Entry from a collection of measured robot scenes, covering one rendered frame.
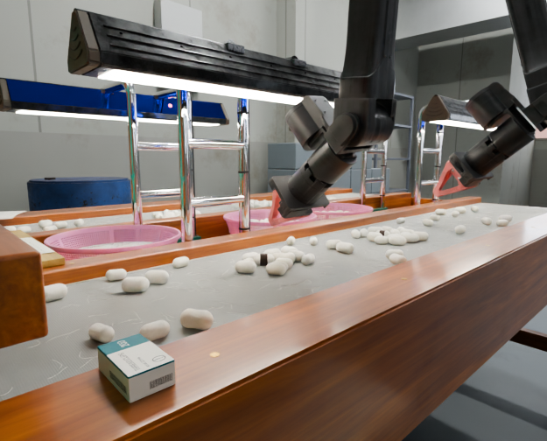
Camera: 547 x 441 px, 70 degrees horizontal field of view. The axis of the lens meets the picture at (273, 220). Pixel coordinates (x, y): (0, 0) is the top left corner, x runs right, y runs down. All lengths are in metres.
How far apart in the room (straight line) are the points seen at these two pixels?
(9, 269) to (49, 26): 2.87
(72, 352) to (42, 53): 2.76
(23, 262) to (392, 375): 0.39
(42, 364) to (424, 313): 0.42
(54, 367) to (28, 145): 2.61
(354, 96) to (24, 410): 0.47
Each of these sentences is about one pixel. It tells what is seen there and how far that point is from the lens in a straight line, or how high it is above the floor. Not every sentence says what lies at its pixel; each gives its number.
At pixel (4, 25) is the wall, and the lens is 3.09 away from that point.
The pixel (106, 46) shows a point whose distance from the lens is 0.56.
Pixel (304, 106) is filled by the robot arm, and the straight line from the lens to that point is 0.62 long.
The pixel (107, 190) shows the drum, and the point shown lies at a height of 0.76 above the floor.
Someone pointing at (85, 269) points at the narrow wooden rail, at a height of 0.76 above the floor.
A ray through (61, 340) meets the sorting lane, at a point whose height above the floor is 0.74.
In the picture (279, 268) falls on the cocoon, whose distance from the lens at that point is 0.64.
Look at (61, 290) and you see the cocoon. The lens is 0.61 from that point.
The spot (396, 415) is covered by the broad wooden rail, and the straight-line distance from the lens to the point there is 0.54.
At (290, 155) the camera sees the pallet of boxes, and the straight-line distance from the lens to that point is 3.53.
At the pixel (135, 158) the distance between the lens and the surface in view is 1.02.
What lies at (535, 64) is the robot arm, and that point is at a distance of 0.85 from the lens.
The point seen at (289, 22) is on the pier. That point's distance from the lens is 4.33.
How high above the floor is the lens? 0.93
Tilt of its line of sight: 9 degrees down
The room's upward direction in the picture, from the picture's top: straight up
